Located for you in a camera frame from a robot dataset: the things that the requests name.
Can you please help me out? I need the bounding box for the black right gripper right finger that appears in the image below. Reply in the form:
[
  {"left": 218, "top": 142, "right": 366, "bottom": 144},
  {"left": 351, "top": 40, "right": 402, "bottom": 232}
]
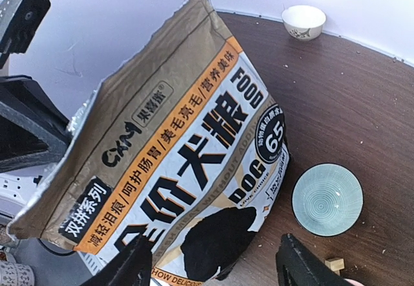
[{"left": 276, "top": 234, "right": 356, "bottom": 286}]

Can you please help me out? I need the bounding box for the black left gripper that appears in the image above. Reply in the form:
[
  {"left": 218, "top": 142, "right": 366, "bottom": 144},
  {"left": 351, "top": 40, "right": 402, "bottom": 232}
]
[{"left": 1, "top": 76, "right": 71, "bottom": 173}]

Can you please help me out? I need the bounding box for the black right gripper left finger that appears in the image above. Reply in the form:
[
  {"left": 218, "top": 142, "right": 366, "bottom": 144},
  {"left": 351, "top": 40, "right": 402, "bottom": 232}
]
[{"left": 81, "top": 234, "right": 152, "bottom": 286}]

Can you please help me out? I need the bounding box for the dog food bag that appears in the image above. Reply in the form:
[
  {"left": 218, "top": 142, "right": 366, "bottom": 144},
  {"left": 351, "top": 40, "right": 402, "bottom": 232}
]
[{"left": 7, "top": 0, "right": 289, "bottom": 285}]

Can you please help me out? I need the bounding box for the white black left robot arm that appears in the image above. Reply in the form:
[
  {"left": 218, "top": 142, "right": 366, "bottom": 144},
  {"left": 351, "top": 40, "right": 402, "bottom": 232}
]
[{"left": 1, "top": 75, "right": 71, "bottom": 225}]

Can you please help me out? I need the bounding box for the teal ribbed ceramic bowl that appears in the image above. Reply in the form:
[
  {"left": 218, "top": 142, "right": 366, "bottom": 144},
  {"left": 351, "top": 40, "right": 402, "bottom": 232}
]
[{"left": 292, "top": 163, "right": 364, "bottom": 237}]

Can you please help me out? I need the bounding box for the patterned white mug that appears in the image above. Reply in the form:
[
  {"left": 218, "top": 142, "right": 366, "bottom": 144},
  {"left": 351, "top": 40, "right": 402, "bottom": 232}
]
[{"left": 1, "top": 251, "right": 36, "bottom": 286}]

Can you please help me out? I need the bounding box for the white ceramic patterned bowl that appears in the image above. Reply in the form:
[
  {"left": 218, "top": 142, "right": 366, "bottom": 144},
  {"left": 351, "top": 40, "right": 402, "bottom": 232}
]
[{"left": 281, "top": 5, "right": 327, "bottom": 41}]

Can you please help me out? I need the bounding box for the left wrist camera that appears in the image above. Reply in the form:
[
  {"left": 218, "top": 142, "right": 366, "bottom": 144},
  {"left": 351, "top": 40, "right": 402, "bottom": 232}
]
[{"left": 1, "top": 0, "right": 50, "bottom": 67}]

